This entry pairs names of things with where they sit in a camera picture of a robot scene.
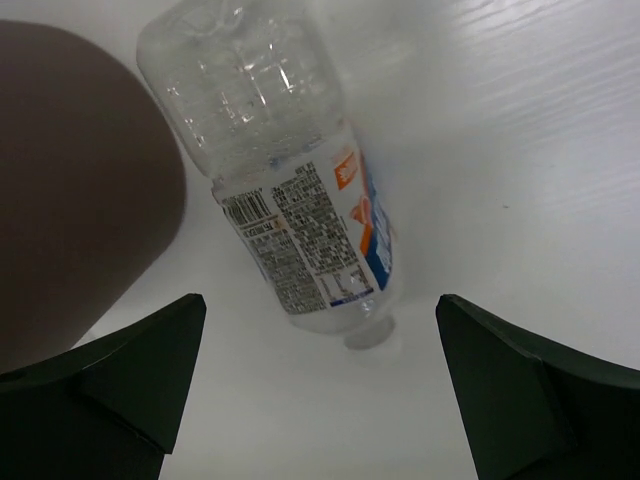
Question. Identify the brown plastic waste bin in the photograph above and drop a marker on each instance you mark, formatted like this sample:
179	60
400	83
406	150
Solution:
92	188

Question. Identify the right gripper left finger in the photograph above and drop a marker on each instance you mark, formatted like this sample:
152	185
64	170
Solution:
109	409

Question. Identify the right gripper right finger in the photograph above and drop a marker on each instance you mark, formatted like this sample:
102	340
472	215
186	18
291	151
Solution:
533	408

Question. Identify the clear bottle white label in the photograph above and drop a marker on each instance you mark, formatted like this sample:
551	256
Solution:
250	91

